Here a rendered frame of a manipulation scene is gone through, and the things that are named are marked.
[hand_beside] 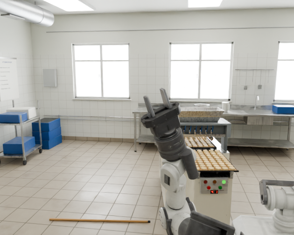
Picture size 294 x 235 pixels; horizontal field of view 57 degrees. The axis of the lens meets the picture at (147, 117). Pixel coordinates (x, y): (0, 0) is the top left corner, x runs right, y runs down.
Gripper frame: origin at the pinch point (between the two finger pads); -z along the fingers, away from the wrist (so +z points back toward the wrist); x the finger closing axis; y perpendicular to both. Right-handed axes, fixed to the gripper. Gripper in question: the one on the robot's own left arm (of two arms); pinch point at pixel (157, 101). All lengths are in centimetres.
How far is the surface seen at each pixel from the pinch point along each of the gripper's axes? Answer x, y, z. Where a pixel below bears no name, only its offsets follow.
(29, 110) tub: -88, -488, 110
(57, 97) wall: -32, -616, 139
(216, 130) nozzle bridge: 114, -168, 137
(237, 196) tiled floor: 132, -184, 265
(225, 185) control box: 68, -95, 141
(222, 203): 61, -96, 158
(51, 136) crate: -81, -533, 194
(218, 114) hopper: 120, -167, 119
